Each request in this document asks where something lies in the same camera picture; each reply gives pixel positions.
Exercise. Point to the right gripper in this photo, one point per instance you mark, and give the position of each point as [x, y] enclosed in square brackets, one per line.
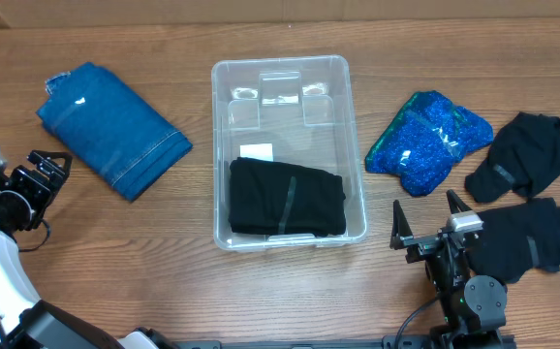
[420, 245]

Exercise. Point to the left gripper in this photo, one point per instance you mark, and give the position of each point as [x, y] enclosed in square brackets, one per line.
[40, 191]

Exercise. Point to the blue denim jeans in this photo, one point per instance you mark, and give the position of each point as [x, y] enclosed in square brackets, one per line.
[107, 125]

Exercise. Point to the black garment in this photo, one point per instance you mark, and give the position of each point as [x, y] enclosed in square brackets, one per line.
[276, 199]
[524, 157]
[516, 239]

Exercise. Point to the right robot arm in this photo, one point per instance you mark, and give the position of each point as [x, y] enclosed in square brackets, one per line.
[473, 305]

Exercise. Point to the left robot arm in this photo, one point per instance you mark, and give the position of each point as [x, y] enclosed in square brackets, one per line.
[26, 320]

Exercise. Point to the clear plastic storage container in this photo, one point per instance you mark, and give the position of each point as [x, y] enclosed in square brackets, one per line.
[304, 107]

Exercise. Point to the blue sequin fabric bundle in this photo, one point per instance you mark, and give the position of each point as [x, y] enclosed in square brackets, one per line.
[428, 136]

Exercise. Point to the white paper label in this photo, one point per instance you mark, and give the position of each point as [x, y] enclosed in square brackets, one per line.
[258, 151]

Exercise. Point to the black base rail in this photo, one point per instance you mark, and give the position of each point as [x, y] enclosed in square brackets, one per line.
[299, 344]

